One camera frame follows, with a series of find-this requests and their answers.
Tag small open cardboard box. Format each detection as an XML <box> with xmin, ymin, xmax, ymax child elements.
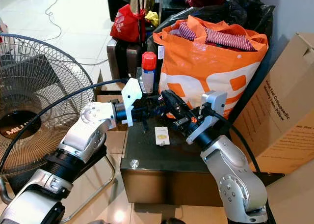
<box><xmin>96</xmin><ymin>82</ymin><xmax>128</xmax><ymax>105</ymax></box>

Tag dark glass-top side table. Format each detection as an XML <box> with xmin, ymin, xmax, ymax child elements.
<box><xmin>120</xmin><ymin>81</ymin><xmax>283</xmax><ymax>206</ymax></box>

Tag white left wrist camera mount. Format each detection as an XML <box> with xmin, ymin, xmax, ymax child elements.
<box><xmin>121</xmin><ymin>78</ymin><xmax>143</xmax><ymax>127</ymax></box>

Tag dark glass cabinet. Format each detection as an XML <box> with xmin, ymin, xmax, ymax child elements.
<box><xmin>107</xmin><ymin>0</ymin><xmax>180</xmax><ymax>19</ymax></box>

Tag red plastic bag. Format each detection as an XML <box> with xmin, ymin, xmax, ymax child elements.
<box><xmin>110</xmin><ymin>4</ymin><xmax>148</xmax><ymax>43</ymax></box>

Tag Milux metal floor fan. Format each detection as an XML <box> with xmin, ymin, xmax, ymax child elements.
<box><xmin>0</xmin><ymin>34</ymin><xmax>117</xmax><ymax>224</ymax></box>

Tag spray can with red cap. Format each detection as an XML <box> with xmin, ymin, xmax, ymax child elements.
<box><xmin>140</xmin><ymin>51</ymin><xmax>157</xmax><ymax>94</ymax></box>

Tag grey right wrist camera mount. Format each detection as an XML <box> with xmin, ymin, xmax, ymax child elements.
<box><xmin>185</xmin><ymin>90</ymin><xmax>228</xmax><ymax>145</ymax></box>

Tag orange white shopping bag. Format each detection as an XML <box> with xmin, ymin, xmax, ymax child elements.
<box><xmin>152</xmin><ymin>15</ymin><xmax>269</xmax><ymax>119</ymax></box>

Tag robot right leg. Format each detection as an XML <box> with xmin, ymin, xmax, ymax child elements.
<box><xmin>159</xmin><ymin>218</ymin><xmax>185</xmax><ymax>224</ymax></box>

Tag black suitcase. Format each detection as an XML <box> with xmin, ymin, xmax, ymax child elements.
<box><xmin>106</xmin><ymin>37</ymin><xmax>141</xmax><ymax>82</ymax></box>

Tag black garbage bag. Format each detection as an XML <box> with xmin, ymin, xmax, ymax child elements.
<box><xmin>157</xmin><ymin>0</ymin><xmax>275</xmax><ymax>37</ymax></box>

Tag red white striped cloth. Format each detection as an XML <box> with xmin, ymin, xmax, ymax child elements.
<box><xmin>178</xmin><ymin>22</ymin><xmax>256</xmax><ymax>52</ymax></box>

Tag keys with white tag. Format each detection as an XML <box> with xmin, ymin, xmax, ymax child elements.
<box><xmin>155</xmin><ymin>117</ymin><xmax>171</xmax><ymax>146</ymax></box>

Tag large printed cardboard box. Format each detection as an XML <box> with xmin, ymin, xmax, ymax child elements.
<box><xmin>228</xmin><ymin>32</ymin><xmax>314</xmax><ymax>174</ymax></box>

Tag yellow cloth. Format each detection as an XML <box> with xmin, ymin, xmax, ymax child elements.
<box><xmin>145</xmin><ymin>10</ymin><xmax>160</xmax><ymax>27</ymax></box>

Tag thin floor cable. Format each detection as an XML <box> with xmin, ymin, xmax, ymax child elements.
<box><xmin>39</xmin><ymin>0</ymin><xmax>109</xmax><ymax>66</ymax></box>

